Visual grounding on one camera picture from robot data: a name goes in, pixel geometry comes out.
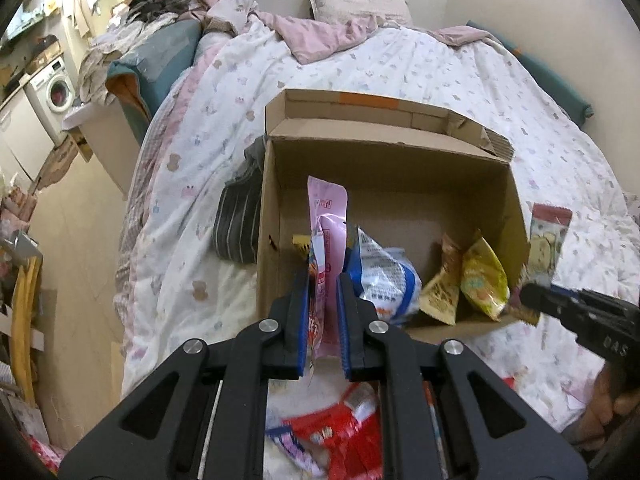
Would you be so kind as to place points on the purple white wafer packet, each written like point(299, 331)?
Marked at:
point(285, 440)

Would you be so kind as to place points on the beige pillow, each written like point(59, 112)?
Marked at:
point(341, 11)

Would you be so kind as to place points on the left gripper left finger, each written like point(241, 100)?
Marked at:
point(202, 412)

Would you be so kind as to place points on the pile of clothes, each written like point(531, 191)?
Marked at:
point(138, 23)

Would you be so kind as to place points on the blue yellow cartoon snack bag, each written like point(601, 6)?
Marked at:
point(302, 245)

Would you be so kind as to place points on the small cookie snack packet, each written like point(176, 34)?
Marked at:
point(547, 232)

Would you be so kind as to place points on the teal bolster cushion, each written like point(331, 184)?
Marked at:
point(578, 109)

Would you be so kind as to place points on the beige peanut snack packet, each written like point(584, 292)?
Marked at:
point(439, 297)

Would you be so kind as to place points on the brown floor mat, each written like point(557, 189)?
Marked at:
point(57, 164)

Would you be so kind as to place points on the white washing machine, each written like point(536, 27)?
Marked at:
point(51, 94)

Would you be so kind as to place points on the blue white snack bag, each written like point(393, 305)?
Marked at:
point(382, 275)

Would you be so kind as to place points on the pink snack packet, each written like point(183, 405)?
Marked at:
point(327, 213)

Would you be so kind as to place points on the red snack bag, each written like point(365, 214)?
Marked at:
point(349, 430)

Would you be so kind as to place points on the brown cardboard box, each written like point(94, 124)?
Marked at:
point(412, 172)

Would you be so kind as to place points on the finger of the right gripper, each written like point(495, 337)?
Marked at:
point(563, 304)

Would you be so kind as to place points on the teal folded cushion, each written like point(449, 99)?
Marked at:
point(142, 78)

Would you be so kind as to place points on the dark striped garment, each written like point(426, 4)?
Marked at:
point(236, 227)

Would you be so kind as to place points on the pink blanket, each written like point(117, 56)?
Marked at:
point(308, 40)

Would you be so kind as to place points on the white bedside cabinet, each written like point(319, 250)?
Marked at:
point(110, 137)

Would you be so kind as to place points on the wooden drying rack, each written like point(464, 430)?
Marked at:
point(24, 256)

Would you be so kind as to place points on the person's right hand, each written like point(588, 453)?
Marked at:
point(600, 411)

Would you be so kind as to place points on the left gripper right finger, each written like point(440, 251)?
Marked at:
point(444, 412)

